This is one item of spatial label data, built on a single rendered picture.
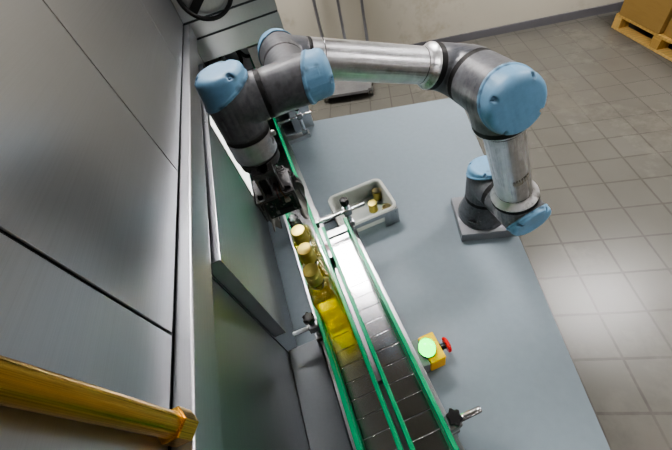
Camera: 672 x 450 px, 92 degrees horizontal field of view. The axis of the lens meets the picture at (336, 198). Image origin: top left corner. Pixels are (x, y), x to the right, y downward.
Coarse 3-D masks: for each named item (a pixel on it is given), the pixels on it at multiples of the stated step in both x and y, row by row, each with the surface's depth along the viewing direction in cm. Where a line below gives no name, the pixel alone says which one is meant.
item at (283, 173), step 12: (276, 156) 55; (252, 168) 54; (264, 168) 58; (276, 168) 62; (288, 168) 63; (264, 180) 57; (276, 180) 58; (288, 180) 59; (264, 192) 57; (276, 192) 56; (288, 192) 57; (264, 204) 58; (276, 204) 59; (288, 204) 59; (300, 204) 61; (264, 216) 59; (276, 216) 61
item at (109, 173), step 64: (0, 0) 32; (64, 0) 44; (128, 0) 71; (0, 64) 28; (64, 64) 38; (128, 64) 57; (192, 64) 101; (0, 128) 26; (64, 128) 33; (128, 128) 47; (192, 128) 72; (0, 192) 24; (64, 192) 30; (128, 192) 40; (192, 192) 56; (0, 256) 22; (64, 256) 27; (128, 256) 35; (192, 256) 46; (0, 320) 20; (64, 320) 25; (128, 320) 31; (192, 320) 39; (256, 320) 70; (128, 384) 28; (192, 384) 34; (256, 384) 56; (0, 448) 18; (64, 448) 21; (128, 448) 26; (192, 448) 30; (256, 448) 47
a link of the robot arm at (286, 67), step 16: (272, 48) 52; (288, 48) 50; (272, 64) 47; (288, 64) 46; (304, 64) 46; (320, 64) 46; (256, 80) 46; (272, 80) 46; (288, 80) 46; (304, 80) 46; (320, 80) 47; (272, 96) 46; (288, 96) 47; (304, 96) 48; (320, 96) 49; (272, 112) 48; (288, 112) 50
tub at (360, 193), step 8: (360, 184) 126; (368, 184) 126; (376, 184) 127; (344, 192) 125; (352, 192) 126; (360, 192) 128; (368, 192) 129; (384, 192) 122; (328, 200) 124; (336, 200) 126; (352, 200) 129; (360, 200) 130; (368, 200) 129; (384, 200) 126; (392, 200) 117; (336, 208) 129; (360, 208) 127; (368, 208) 127; (392, 208) 115; (344, 216) 126; (352, 216) 126; (360, 216) 125; (368, 216) 115; (376, 216) 115
